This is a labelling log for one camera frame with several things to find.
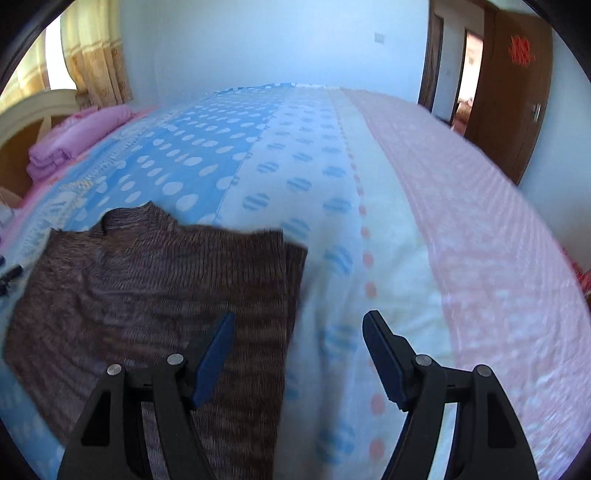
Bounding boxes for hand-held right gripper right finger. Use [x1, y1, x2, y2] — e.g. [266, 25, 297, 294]
[362, 310, 540, 480]

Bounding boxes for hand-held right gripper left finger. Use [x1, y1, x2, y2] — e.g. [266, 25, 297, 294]
[56, 311, 236, 480]

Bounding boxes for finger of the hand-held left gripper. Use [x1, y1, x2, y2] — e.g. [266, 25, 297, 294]
[0, 264, 24, 296]

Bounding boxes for brown knitted sweater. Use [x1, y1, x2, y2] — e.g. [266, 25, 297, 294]
[4, 203, 309, 480]

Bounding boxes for polka dot printed bed sheet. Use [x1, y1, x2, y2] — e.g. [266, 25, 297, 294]
[0, 82, 591, 480]

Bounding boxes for folded pink blanket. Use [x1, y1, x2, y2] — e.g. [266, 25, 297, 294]
[26, 104, 134, 182]

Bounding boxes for cream and wooden headboard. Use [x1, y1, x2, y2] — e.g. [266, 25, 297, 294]
[0, 89, 79, 199]

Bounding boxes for window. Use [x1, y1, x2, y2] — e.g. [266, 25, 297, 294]
[44, 14, 77, 90]

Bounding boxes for red patterned cloth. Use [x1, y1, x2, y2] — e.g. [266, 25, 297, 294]
[561, 249, 591, 301]

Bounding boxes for brown wooden door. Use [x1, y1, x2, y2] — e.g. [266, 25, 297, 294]
[463, 9, 554, 185]

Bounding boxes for red paper door decoration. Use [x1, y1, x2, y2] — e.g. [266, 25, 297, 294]
[508, 36, 533, 63]

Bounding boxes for brown wooden door frame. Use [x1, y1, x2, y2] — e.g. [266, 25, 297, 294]
[418, 0, 497, 134]

